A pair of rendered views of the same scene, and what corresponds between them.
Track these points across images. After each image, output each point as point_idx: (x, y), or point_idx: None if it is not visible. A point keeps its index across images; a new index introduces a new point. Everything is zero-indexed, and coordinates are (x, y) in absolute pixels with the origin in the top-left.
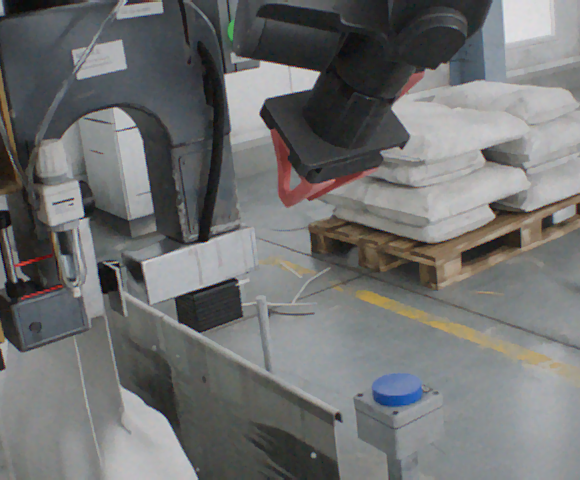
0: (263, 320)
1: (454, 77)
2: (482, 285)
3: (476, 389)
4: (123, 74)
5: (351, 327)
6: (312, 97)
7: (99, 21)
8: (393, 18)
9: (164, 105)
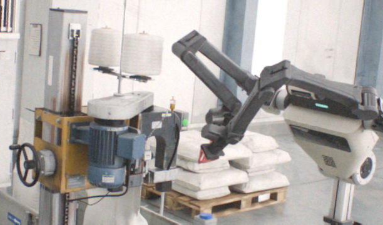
0: (162, 199)
1: None
2: (219, 222)
3: None
4: (160, 129)
5: None
6: (210, 145)
7: (158, 116)
8: (228, 137)
9: (166, 137)
